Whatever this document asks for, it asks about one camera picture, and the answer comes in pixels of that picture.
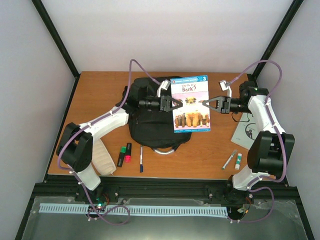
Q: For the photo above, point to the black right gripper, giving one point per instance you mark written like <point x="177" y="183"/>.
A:
<point x="224" y="104"/>

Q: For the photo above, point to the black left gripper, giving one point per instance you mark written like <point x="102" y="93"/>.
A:
<point x="164" y="103"/>

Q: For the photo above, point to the dog picture book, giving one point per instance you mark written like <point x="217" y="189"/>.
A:
<point x="192" y="116"/>

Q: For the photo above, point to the grey paperback book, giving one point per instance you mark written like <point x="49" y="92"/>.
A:
<point x="245" y="132"/>

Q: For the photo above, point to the black student backpack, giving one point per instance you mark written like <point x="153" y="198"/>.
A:
<point x="148" y="126"/>

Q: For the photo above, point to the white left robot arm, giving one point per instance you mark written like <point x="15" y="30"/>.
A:
<point x="76" y="144"/>

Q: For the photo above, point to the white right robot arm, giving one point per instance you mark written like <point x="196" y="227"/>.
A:
<point x="268" y="156"/>

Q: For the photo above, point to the grey whiteboard marker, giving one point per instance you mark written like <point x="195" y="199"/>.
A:
<point x="229" y="159"/>

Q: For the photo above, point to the white glue stick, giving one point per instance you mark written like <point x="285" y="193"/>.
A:
<point x="238" y="161"/>

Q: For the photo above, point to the blue ballpoint pen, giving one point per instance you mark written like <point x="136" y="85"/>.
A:
<point x="141" y="167"/>

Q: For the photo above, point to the green highlighter marker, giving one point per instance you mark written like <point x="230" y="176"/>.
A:
<point x="121" y="156"/>

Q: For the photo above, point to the pink highlighter marker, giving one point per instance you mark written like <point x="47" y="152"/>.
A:
<point x="128" y="152"/>

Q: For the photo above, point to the beige pencil case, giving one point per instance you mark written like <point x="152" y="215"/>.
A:
<point x="102" y="160"/>

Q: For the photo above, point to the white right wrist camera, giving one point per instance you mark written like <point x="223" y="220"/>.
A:
<point x="225" y="86"/>

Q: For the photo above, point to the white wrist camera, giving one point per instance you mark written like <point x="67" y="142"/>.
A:
<point x="225" y="86"/>
<point x="164" y="85"/>

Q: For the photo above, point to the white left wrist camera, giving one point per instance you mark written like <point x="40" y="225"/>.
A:
<point x="164" y="85"/>

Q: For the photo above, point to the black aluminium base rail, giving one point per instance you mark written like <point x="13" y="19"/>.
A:
<point x="112" y="189"/>

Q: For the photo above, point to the black right frame post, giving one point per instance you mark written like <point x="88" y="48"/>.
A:
<point x="281" y="29"/>

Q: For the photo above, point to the black frame post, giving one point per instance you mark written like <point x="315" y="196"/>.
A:
<point x="281" y="29"/>
<point x="46" y="19"/>

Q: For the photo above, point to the black left frame post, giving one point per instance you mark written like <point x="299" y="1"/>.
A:
<point x="46" y="19"/>

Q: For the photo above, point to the light blue cable duct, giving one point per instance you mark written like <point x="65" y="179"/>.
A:
<point x="137" y="210"/>

